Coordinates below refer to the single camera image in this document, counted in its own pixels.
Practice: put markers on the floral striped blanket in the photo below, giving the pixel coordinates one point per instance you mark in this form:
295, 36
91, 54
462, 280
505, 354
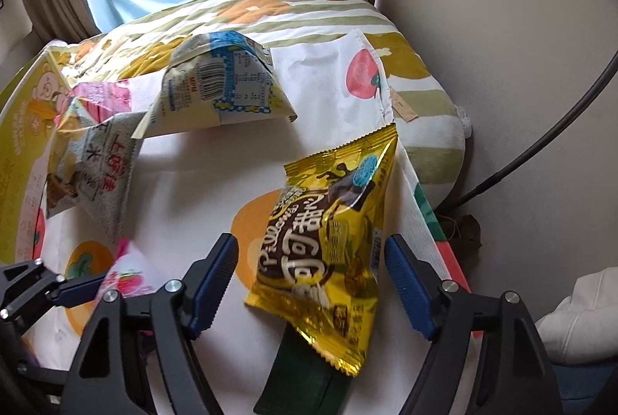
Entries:
309, 16

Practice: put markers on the pink snack packet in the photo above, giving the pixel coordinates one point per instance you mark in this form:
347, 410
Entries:
126, 282

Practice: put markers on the white fruit-print cloth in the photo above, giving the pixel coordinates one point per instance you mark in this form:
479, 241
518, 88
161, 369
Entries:
193, 183

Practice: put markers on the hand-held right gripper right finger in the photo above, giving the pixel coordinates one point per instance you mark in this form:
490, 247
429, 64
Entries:
410, 289

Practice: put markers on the dark green snack packet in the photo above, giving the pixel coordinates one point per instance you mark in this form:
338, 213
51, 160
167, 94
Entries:
299, 379

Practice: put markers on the yellow chocolate snack packet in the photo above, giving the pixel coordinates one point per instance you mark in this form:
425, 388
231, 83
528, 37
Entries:
328, 251

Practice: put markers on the white clothing pile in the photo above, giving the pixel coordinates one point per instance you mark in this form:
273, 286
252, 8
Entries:
579, 318

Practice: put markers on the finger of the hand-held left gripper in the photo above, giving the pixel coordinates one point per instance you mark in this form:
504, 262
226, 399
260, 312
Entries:
72, 290
34, 359

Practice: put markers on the beige paper tag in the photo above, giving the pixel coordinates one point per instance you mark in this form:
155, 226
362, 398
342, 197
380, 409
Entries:
401, 106

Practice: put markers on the black lamp stand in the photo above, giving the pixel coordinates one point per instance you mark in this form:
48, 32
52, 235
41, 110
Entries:
545, 135

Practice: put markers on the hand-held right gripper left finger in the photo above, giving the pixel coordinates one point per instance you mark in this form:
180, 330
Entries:
212, 289

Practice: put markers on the yellow-green cardboard box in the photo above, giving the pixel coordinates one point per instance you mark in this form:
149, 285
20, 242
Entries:
19, 154

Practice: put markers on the grey-white speckled snack packet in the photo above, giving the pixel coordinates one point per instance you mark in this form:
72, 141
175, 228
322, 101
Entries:
89, 176

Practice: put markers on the pale packet with blue checks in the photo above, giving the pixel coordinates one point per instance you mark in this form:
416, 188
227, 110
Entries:
217, 79

